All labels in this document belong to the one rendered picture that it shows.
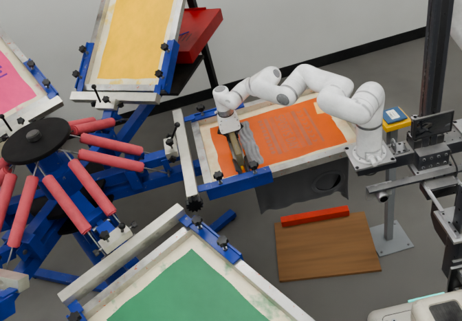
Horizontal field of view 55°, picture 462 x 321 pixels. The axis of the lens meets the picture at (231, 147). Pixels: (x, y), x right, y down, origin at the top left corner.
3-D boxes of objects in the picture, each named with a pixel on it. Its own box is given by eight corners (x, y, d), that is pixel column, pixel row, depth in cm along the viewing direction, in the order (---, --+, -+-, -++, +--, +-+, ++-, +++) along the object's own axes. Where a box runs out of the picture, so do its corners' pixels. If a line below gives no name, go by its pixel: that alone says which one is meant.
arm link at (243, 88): (258, 97, 181) (231, 113, 198) (274, 81, 189) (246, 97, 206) (245, 82, 180) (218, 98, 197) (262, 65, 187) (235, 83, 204)
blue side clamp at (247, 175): (270, 174, 202) (268, 163, 198) (273, 182, 199) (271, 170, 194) (207, 193, 202) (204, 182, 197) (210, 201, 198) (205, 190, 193)
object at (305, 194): (342, 187, 234) (339, 136, 211) (348, 198, 227) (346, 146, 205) (259, 212, 233) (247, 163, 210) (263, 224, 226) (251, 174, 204)
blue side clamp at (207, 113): (244, 109, 245) (242, 100, 241) (246, 115, 242) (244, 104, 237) (192, 124, 245) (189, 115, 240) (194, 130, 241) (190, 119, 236)
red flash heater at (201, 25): (169, 24, 342) (164, 9, 334) (223, 21, 325) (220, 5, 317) (133, 66, 300) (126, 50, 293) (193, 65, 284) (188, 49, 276)
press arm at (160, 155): (180, 152, 220) (177, 145, 217) (181, 159, 216) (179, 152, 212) (146, 162, 220) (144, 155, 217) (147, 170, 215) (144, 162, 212)
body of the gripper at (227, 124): (216, 117, 204) (221, 136, 211) (237, 111, 204) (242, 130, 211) (213, 109, 209) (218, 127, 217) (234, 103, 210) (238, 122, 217)
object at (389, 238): (396, 220, 282) (403, 97, 222) (414, 247, 265) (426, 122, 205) (364, 229, 282) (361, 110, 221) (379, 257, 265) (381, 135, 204)
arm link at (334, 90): (295, 50, 169) (271, 76, 159) (391, 80, 153) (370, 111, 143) (293, 80, 180) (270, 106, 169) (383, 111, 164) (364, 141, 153)
